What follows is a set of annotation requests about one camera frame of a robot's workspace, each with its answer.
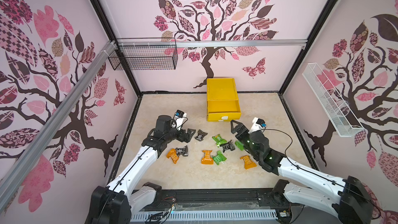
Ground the green cookie packet right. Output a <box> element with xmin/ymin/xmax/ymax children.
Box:
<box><xmin>235</xmin><ymin>141</ymin><xmax>245</xmax><ymax>151</ymax></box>

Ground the black cookie packet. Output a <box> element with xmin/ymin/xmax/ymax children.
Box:
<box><xmin>195</xmin><ymin>130</ymin><xmax>208</xmax><ymax>142</ymax></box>
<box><xmin>175</xmin><ymin>145</ymin><xmax>189</xmax><ymax>157</ymax></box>
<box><xmin>220</xmin><ymin>141</ymin><xmax>236</xmax><ymax>153</ymax></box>

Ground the yellow plastic drawer cabinet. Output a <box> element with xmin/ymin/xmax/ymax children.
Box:
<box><xmin>206</xmin><ymin>78</ymin><xmax>241</xmax><ymax>122</ymax></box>

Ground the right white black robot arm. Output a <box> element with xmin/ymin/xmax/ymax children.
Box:
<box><xmin>231</xmin><ymin>118</ymin><xmax>375</xmax><ymax>224</ymax></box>

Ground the white slotted cable duct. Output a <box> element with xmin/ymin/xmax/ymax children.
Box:
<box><xmin>130</xmin><ymin>209</ymin><xmax>278</xmax><ymax>224</ymax></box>

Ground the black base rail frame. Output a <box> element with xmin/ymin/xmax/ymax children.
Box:
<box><xmin>84</xmin><ymin>188</ymin><xmax>355</xmax><ymax>224</ymax></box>

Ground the orange cookie packet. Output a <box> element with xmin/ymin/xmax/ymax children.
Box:
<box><xmin>166</xmin><ymin>148</ymin><xmax>179</xmax><ymax>164</ymax></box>
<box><xmin>240</xmin><ymin>155</ymin><xmax>257</xmax><ymax>170</ymax></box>
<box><xmin>201</xmin><ymin>150</ymin><xmax>214</xmax><ymax>165</ymax></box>

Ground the orange cookie packet centre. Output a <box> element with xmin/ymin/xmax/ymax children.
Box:
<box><xmin>201</xmin><ymin>150</ymin><xmax>214</xmax><ymax>165</ymax></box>

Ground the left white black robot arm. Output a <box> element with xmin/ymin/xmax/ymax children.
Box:
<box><xmin>85</xmin><ymin>111</ymin><xmax>195</xmax><ymax>224</ymax></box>

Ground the aluminium rail left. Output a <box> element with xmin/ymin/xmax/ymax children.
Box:
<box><xmin>1</xmin><ymin>40</ymin><xmax>117</xmax><ymax>212</ymax></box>

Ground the black wire basket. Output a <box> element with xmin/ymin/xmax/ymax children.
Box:
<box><xmin>108</xmin><ymin>37</ymin><xmax>178</xmax><ymax>71</ymax></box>

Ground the green cookie packet upper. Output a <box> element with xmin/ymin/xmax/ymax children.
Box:
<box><xmin>212</xmin><ymin>134</ymin><xmax>228</xmax><ymax>147</ymax></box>

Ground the white wire shelf basket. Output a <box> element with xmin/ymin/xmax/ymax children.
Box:
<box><xmin>302</xmin><ymin>63</ymin><xmax>365</xmax><ymax>138</ymax></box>

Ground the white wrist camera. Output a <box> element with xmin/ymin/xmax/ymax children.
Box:
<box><xmin>249</xmin><ymin>117</ymin><xmax>267</xmax><ymax>133</ymax></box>
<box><xmin>173</xmin><ymin>110</ymin><xmax>188</xmax><ymax>131</ymax></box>

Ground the orange cookie packet right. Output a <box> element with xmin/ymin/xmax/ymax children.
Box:
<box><xmin>240</xmin><ymin>155</ymin><xmax>257</xmax><ymax>170</ymax></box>

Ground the green cookie packet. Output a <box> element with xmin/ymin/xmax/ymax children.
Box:
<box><xmin>212</xmin><ymin>150</ymin><xmax>227</xmax><ymax>165</ymax></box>
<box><xmin>212</xmin><ymin>134</ymin><xmax>228</xmax><ymax>147</ymax></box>
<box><xmin>235</xmin><ymin>141</ymin><xmax>245</xmax><ymax>151</ymax></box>

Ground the aluminium rail back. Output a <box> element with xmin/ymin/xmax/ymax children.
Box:
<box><xmin>118</xmin><ymin>38</ymin><xmax>307</xmax><ymax>48</ymax></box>

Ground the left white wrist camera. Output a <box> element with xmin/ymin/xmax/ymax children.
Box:
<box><xmin>173</xmin><ymin>110</ymin><xmax>188</xmax><ymax>131</ymax></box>

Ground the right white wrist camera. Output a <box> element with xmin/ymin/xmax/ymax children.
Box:
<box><xmin>249</xmin><ymin>117</ymin><xmax>267</xmax><ymax>133</ymax></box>

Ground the green cookie packet centre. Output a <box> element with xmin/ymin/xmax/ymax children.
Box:
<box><xmin>212</xmin><ymin>150</ymin><xmax>227</xmax><ymax>165</ymax></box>

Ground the orange cookie packet left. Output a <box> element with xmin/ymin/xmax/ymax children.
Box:
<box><xmin>166</xmin><ymin>148</ymin><xmax>179</xmax><ymax>164</ymax></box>

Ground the aluminium rail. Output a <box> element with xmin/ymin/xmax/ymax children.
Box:
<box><xmin>118</xmin><ymin>38</ymin><xmax>307</xmax><ymax>48</ymax></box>
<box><xmin>1</xmin><ymin>40</ymin><xmax>117</xmax><ymax>212</ymax></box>

